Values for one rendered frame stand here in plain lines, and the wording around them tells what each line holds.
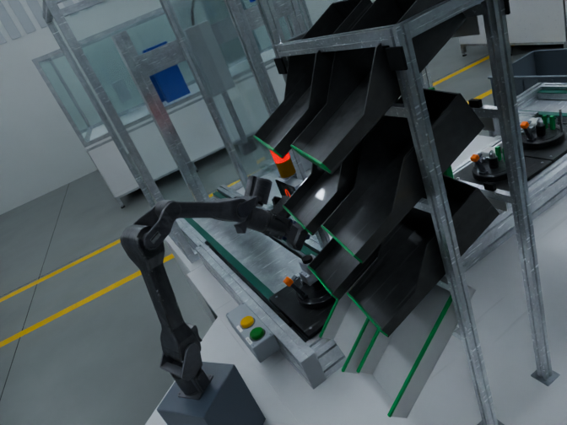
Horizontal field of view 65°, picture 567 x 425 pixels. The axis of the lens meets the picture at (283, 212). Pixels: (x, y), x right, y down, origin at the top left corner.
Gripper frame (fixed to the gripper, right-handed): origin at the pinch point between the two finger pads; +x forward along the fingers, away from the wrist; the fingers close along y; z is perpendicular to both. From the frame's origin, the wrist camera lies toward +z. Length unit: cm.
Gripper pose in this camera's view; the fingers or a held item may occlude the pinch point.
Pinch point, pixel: (299, 234)
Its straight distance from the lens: 120.8
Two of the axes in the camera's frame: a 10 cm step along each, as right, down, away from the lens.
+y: -4.6, -2.5, 8.5
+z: 3.8, -9.2, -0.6
